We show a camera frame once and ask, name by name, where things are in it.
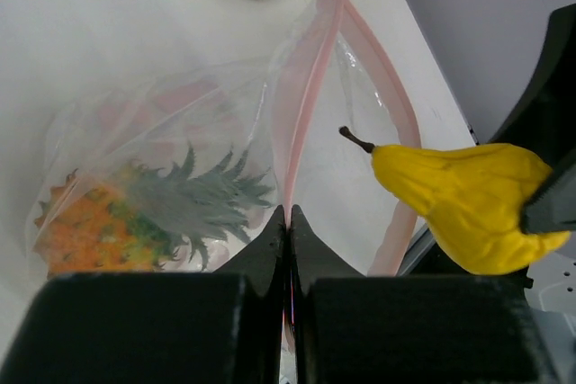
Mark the orange toy pineapple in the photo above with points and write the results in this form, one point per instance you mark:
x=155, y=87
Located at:
x=142, y=218

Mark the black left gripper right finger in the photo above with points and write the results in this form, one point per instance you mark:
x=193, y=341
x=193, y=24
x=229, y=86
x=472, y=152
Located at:
x=420, y=328

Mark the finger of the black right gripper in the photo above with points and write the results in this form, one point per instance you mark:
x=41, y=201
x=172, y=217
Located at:
x=543, y=121

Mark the clear pink-dotted zip bag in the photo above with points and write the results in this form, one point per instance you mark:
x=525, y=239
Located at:
x=329, y=71

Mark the yellow toy lemon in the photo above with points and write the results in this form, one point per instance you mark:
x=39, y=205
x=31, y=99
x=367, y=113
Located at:
x=471, y=199

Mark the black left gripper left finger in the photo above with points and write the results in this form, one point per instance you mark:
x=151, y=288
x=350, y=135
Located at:
x=158, y=327

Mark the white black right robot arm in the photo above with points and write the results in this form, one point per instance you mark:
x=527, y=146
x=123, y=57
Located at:
x=551, y=281

